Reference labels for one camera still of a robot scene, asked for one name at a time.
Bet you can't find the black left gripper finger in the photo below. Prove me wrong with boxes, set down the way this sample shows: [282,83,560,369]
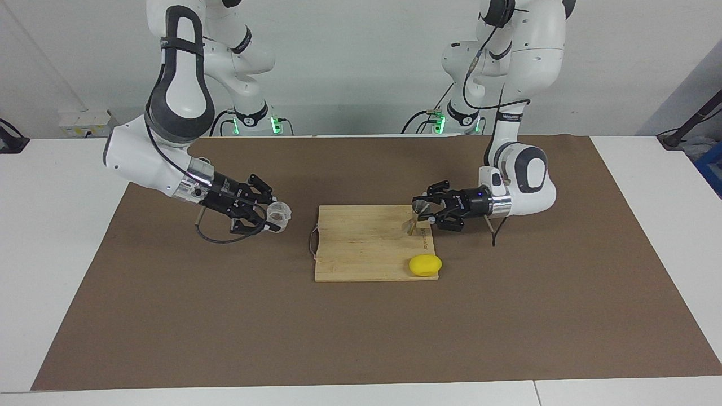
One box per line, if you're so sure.
[432,211,466,232]
[412,180,453,212]

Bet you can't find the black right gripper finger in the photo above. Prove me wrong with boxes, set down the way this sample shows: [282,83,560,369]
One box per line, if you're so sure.
[247,174,278,204]
[230,210,281,235]

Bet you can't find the small clear glass cup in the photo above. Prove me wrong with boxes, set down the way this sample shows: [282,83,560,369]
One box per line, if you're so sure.
[266,201,293,233]

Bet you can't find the metal double jigger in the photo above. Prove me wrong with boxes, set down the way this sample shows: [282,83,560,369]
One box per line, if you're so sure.
[402,202,432,236]

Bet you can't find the yellow lemon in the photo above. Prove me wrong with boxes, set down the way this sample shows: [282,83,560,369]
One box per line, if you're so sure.
[409,254,443,277]

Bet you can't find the wooden cutting board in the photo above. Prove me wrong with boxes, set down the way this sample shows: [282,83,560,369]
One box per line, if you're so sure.
[309,204,439,283]

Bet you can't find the brown table mat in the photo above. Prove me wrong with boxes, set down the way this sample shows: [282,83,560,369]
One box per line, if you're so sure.
[31,134,722,391]

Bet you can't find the black stand pole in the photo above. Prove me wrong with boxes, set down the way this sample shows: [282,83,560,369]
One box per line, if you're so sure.
[657,89,722,150]

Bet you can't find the white plastic bag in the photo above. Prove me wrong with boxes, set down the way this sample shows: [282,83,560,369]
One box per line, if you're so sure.
[680,137,720,164]

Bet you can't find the blue box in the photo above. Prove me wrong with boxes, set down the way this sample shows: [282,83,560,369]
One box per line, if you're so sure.
[695,157,722,199]

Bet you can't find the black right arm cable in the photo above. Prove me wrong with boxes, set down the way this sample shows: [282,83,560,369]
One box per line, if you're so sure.
[144,101,270,245]

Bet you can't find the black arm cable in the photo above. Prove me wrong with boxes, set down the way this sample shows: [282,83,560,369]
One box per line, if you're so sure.
[461,23,532,248]
[144,101,270,245]

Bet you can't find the black right base cables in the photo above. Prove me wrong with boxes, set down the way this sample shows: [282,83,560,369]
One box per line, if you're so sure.
[209,109,236,138]

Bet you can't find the black base cables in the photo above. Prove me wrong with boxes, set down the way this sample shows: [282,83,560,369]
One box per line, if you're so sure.
[209,109,236,138]
[400,85,456,136]

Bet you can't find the black left base cables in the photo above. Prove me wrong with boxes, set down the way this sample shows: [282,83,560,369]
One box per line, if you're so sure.
[400,85,456,136]

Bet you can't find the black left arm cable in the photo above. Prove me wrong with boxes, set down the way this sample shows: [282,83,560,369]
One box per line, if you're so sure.
[461,23,532,248]

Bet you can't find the white wall socket box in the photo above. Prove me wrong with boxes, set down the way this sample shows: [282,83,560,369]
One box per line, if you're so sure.
[59,109,122,138]

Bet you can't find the black clamp mount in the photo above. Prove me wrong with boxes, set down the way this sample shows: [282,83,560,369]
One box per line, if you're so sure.
[0,118,30,154]

